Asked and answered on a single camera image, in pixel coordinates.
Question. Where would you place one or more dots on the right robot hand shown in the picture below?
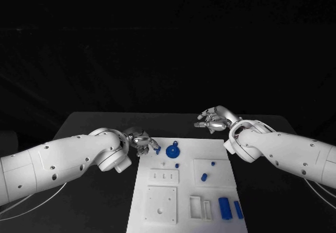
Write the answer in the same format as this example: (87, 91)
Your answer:
(219, 118)

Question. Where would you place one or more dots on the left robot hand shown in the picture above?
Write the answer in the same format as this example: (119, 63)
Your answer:
(142, 141)

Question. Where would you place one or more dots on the small blue peg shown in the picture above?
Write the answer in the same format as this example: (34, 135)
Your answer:
(158, 150)

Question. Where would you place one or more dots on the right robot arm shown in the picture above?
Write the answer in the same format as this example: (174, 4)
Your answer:
(284, 153)

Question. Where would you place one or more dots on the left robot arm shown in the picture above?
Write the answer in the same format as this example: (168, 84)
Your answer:
(66, 158)

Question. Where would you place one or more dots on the white task board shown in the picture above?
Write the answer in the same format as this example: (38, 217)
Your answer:
(184, 187)

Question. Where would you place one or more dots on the blue gear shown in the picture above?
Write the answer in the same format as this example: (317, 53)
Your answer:
(174, 150)

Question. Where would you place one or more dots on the blue oblong peg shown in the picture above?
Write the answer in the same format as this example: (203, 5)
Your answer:
(204, 177)

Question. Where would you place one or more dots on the thick blue cylinder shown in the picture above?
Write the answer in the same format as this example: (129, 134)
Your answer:
(226, 208)

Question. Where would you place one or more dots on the thin blue cylinder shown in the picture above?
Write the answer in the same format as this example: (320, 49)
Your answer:
(239, 209)

